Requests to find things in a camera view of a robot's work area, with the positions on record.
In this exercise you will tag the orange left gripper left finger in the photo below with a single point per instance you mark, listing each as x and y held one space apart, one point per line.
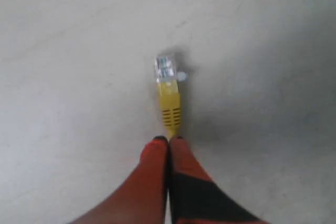
141 198

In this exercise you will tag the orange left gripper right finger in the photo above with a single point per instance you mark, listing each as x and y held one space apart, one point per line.
194 196

